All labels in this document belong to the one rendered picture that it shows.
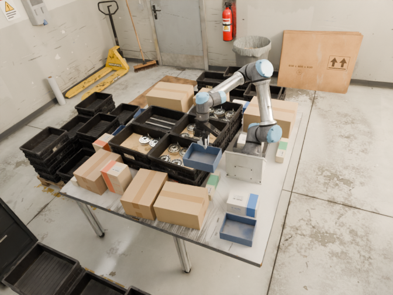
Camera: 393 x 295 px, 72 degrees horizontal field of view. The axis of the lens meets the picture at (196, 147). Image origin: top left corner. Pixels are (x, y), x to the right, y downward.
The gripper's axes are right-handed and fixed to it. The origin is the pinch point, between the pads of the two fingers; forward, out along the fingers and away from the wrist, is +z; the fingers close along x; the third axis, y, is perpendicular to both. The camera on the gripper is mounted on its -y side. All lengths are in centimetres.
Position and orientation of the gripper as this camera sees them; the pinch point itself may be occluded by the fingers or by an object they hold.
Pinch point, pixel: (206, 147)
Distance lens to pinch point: 170.4
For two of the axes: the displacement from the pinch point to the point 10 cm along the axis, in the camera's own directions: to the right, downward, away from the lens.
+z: 0.4, 8.3, 5.5
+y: -9.0, -2.2, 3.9
